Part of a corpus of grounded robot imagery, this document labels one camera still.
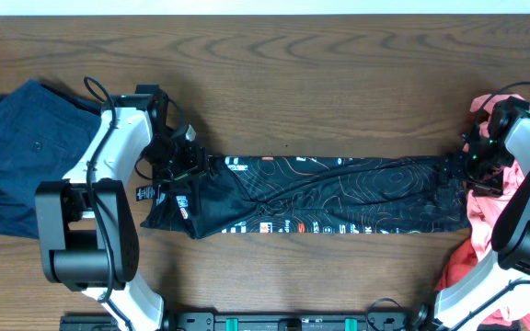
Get black printed cycling jersey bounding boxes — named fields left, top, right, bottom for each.
left=137, top=156, right=469, bottom=239

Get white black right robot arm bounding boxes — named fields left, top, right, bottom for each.
left=425, top=96, right=530, bottom=330

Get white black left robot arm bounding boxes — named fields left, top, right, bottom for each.
left=35, top=77, right=208, bottom=331

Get pink crumpled garment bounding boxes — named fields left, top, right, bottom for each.
left=461, top=94, right=530, bottom=331

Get red garment under pink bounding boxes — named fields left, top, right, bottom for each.
left=435, top=239, right=478, bottom=291

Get folded navy blue trousers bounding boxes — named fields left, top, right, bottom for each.
left=0, top=80, right=100, bottom=238

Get black mounting rail with clamps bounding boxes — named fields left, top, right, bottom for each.
left=60, top=298, right=432, bottom=331

